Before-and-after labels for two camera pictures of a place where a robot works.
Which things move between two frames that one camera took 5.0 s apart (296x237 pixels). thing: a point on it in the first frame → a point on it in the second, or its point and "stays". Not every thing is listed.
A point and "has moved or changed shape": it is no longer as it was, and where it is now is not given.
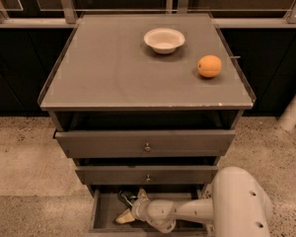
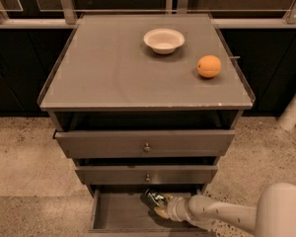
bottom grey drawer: (106, 208) stays
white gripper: (142, 208) → (176, 206)
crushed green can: (127, 197) has moved or changed shape
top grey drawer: (141, 143) stays
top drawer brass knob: (147, 147) stays
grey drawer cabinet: (145, 101) stays
